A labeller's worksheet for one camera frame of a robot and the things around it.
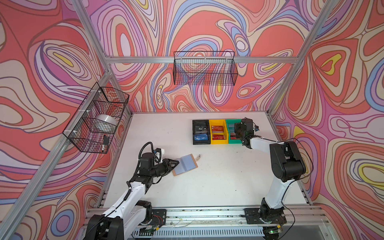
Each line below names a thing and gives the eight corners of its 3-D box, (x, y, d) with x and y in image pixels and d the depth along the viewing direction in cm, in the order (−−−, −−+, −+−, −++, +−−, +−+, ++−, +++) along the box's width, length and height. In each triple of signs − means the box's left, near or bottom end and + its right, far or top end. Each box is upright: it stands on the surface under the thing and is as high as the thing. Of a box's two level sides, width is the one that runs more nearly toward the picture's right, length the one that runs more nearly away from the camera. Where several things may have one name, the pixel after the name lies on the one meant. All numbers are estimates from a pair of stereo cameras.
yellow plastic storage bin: (210, 145, 102) (211, 139, 97) (208, 126, 114) (209, 119, 108) (227, 145, 102) (229, 139, 97) (224, 126, 114) (225, 119, 108)
